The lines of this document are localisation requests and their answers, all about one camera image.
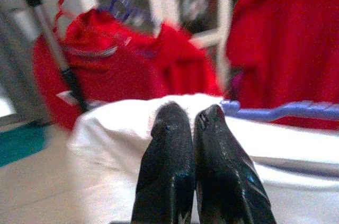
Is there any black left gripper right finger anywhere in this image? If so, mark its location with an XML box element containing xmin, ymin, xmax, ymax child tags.
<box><xmin>193</xmin><ymin>104</ymin><xmax>278</xmax><ymax>224</ymax></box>

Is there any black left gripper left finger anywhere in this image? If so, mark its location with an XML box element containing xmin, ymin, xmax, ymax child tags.
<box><xmin>131</xmin><ymin>102</ymin><xmax>197</xmax><ymax>224</ymax></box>

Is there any white t-shirt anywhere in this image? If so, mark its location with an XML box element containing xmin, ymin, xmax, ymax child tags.
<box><xmin>67</xmin><ymin>93</ymin><xmax>339</xmax><ymax>224</ymax></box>

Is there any purple plastic hanger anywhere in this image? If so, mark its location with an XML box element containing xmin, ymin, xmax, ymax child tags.
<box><xmin>221</xmin><ymin>101</ymin><xmax>339</xmax><ymax>123</ymax></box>

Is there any red polo shirt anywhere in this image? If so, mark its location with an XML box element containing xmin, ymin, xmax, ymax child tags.
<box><xmin>33</xmin><ymin>35</ymin><xmax>80</xmax><ymax>129</ymax></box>
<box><xmin>65</xmin><ymin>11</ymin><xmax>223</xmax><ymax>103</ymax></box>
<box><xmin>226</xmin><ymin>0</ymin><xmax>339</xmax><ymax>131</ymax></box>

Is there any chrome clothes rack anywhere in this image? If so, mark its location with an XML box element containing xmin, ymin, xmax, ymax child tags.
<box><xmin>0</xmin><ymin>0</ymin><xmax>90</xmax><ymax>112</ymax></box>

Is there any teal floor mat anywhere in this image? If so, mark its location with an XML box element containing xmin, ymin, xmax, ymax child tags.
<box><xmin>0</xmin><ymin>122</ymin><xmax>50</xmax><ymax>168</ymax></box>

